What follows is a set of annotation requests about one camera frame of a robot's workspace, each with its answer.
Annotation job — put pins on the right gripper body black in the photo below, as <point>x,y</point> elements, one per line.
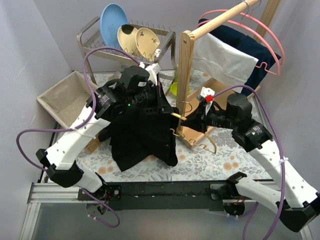
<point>201,116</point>

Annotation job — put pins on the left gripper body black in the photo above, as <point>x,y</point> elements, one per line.
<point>159,99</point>

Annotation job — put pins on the yellow wavy hanger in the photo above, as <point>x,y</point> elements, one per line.
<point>192,138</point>

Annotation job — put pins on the black cloth garment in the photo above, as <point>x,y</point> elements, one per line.
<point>135,136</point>

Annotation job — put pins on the white cloth garment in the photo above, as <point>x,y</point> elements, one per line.
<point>221,61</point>

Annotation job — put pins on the dark blue denim skirt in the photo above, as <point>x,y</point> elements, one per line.
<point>231,57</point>

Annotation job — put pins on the pink wavy hanger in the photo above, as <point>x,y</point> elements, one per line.
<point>259,23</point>
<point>263,52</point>

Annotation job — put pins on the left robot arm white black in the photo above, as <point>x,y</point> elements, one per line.
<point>109,101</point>

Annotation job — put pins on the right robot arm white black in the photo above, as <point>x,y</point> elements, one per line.
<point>301,201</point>

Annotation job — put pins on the lime green bowl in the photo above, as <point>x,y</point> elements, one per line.
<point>174,88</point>

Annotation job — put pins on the wooden clothes rack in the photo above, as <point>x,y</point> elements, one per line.
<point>187,41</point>

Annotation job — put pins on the floral table mat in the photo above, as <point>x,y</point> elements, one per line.
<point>196,164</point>

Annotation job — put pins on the cream floral plate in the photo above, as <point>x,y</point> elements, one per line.
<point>147,42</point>

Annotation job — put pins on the cream plate dark spot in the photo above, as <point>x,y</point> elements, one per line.
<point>126,36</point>

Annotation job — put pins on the steel dish rack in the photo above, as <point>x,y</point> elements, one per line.
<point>124,56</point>

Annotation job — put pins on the wicker laundry basket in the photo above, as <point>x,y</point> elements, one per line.
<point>65,100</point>

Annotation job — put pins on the blue plate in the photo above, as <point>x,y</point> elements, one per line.
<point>111,19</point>

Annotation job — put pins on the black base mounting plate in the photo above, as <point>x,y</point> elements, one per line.
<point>209,195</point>

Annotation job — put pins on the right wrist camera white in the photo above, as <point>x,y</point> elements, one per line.
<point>206,98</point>

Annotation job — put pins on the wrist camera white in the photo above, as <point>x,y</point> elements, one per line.
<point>153,70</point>
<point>206,98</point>

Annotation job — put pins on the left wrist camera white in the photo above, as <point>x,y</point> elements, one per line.
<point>153,70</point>

